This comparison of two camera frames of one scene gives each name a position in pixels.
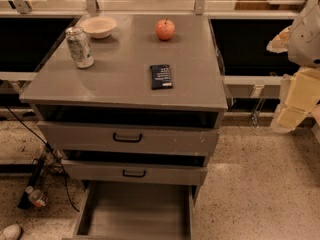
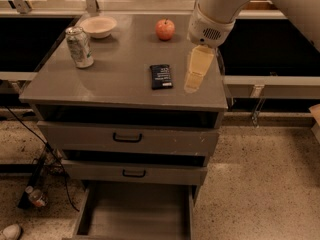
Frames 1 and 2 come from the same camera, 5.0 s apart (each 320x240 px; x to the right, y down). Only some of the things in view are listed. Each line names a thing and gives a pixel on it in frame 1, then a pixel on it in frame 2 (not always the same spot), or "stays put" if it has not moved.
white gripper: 305,40 to 207,30
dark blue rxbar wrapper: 161,76 stays put
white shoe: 11,232 stays put
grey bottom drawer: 135,210 stays put
